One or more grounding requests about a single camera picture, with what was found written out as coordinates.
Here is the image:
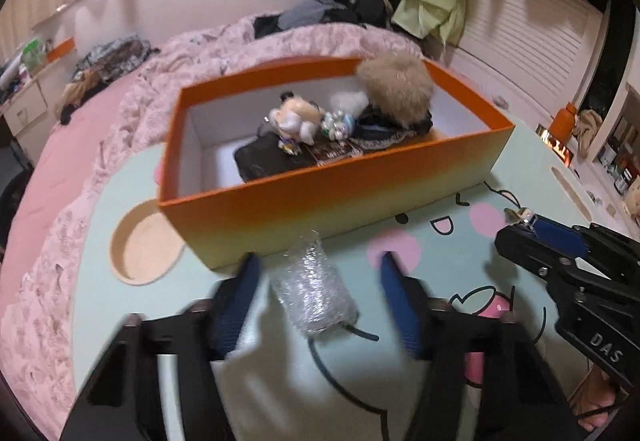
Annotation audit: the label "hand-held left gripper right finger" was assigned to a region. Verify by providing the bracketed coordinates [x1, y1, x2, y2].
[377, 251, 588, 441]

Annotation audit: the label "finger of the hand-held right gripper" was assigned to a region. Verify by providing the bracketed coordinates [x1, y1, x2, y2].
[532, 216, 640, 292]
[495, 225, 608, 293]

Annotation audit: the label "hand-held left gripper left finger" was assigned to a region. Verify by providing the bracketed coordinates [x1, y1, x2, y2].
[60, 251, 263, 441]

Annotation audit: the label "clear bubble wrap roll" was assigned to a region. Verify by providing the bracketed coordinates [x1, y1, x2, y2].
[270, 228, 360, 338]

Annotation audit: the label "orange gradient cardboard box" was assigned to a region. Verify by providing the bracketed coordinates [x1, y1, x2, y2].
[157, 55, 516, 272]

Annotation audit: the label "black shiny pouch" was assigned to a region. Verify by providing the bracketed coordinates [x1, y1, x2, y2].
[234, 134, 321, 184]

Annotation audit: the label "small brown printed box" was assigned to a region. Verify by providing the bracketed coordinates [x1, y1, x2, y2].
[310, 141, 366, 167]

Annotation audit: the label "pearl hair tie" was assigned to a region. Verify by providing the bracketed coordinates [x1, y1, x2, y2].
[320, 111, 357, 141]

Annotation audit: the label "cartoon mouse figure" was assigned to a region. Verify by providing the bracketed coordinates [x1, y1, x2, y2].
[267, 91, 323, 154]

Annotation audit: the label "brown fur pom scrunchie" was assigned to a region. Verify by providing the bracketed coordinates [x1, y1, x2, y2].
[355, 52, 433, 126]

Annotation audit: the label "white fur pom scrunchie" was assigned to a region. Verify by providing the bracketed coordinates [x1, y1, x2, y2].
[330, 88, 373, 119]

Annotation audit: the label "green plastic container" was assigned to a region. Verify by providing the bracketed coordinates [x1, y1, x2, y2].
[22, 37, 46, 72]

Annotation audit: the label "white bookshelf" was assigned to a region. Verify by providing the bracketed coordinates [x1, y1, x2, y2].
[595, 86, 640, 227]

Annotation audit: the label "beige plush toy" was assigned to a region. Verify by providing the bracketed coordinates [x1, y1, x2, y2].
[572, 108, 606, 162]

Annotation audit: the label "orange bottle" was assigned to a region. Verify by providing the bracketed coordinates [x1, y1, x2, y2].
[550, 102, 580, 142]

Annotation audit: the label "white louvered doors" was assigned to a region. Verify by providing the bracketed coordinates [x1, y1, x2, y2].
[460, 0, 611, 122]

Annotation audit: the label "green dinosaur lap table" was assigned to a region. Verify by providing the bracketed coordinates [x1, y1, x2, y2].
[0, 81, 146, 272]

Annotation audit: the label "black suitcase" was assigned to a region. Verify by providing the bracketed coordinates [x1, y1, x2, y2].
[0, 166, 31, 247]

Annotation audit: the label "tan garment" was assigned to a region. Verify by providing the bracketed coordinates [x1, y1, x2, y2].
[55, 81, 106, 124]

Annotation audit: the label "pink floral duvet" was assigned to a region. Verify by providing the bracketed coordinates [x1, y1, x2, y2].
[0, 14, 436, 422]

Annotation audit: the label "patterned grey clothes pile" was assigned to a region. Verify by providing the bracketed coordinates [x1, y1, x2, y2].
[75, 35, 161, 82]

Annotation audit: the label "white bedside cabinet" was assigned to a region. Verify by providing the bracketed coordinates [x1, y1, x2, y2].
[2, 78, 56, 137]

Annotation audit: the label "dark clothes pile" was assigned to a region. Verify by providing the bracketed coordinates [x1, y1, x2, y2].
[252, 0, 406, 39]

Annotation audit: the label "small orange white bin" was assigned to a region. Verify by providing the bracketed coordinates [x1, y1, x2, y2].
[46, 37, 76, 62]

